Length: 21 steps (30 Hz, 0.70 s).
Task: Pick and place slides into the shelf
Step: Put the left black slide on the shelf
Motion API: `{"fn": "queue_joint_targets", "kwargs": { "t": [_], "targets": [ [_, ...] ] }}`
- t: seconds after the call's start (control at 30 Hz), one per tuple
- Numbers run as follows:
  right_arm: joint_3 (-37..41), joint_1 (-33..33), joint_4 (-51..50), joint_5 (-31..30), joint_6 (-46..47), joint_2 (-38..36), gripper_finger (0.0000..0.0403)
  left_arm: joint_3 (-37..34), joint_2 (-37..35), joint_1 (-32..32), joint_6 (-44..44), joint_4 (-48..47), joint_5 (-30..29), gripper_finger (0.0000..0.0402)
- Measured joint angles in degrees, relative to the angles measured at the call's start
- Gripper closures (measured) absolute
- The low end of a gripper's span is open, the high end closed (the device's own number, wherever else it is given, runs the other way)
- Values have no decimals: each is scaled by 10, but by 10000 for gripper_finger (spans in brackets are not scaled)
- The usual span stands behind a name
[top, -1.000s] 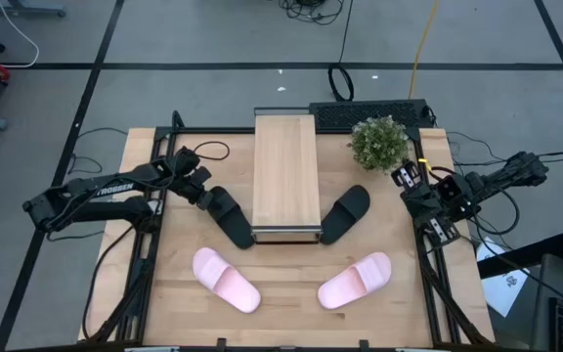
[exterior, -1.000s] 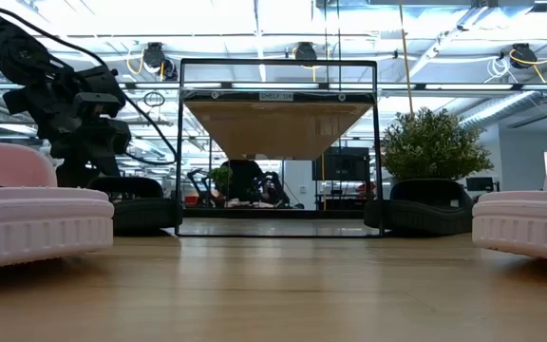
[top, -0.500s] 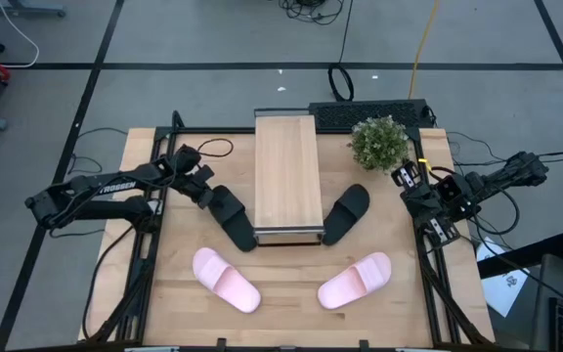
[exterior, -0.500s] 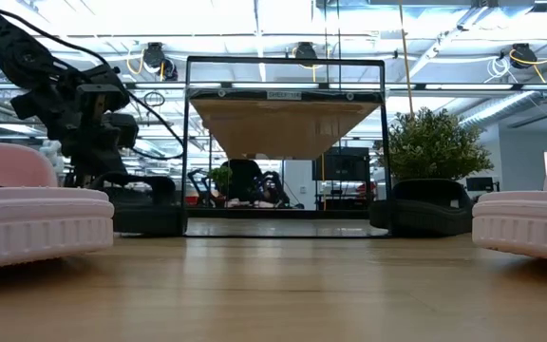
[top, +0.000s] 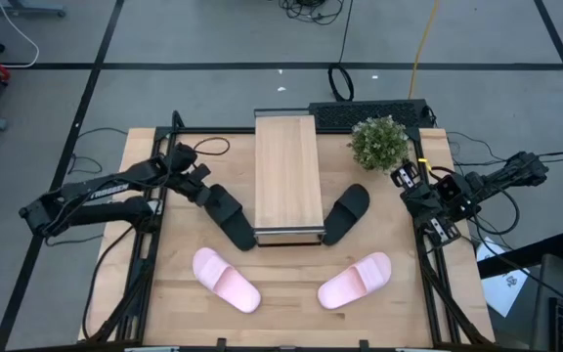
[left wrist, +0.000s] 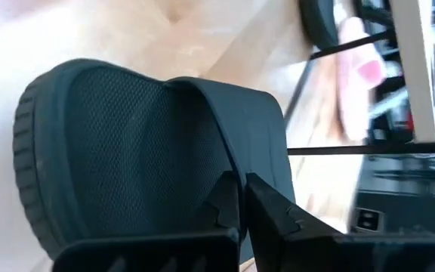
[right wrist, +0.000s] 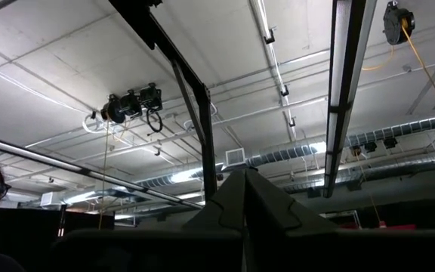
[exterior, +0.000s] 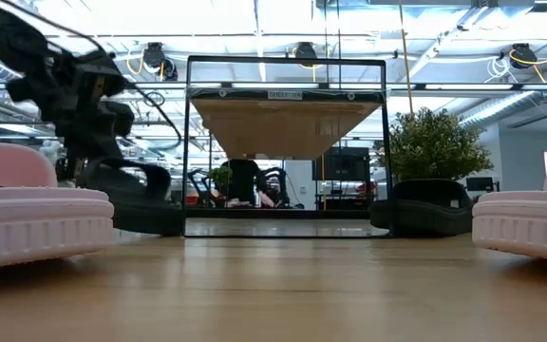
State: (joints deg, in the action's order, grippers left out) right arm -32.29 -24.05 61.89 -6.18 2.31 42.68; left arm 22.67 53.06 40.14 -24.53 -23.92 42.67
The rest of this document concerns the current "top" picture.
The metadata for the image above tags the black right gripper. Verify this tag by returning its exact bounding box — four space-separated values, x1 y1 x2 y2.
390 160 481 247

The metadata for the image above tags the black slide sandal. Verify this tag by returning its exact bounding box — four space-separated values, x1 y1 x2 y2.
204 183 259 252
322 183 371 247

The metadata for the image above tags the pink slide sandal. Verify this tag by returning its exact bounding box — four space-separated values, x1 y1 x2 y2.
316 251 393 311
192 246 263 315

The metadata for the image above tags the small green potted plant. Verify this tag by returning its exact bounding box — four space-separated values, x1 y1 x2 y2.
347 114 411 175

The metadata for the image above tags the black desk beam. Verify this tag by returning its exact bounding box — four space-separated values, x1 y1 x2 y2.
476 233 563 280

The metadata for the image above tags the white paper sheet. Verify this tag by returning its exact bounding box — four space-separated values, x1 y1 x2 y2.
475 236 532 319

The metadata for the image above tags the grey desk top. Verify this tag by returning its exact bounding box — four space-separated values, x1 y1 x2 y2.
530 252 563 352

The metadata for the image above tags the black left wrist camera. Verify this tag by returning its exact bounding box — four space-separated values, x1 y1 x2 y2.
191 163 213 183

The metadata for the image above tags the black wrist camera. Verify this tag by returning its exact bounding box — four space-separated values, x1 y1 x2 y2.
191 163 213 183
435 174 465 205

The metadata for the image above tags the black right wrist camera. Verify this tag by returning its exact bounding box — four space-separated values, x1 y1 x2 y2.
435 174 465 205

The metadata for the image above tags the black metal table frame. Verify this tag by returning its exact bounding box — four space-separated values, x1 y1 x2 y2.
80 110 496 349

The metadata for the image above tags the wooden shelf with black frame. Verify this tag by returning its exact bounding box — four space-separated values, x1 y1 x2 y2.
253 108 326 248

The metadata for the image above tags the yellow cable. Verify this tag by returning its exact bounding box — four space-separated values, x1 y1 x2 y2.
407 0 442 101

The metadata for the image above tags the black tangled cable bundle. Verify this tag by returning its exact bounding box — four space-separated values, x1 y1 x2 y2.
278 0 346 25

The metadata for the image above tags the white floor cable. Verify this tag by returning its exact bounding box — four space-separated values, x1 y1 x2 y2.
0 0 41 69

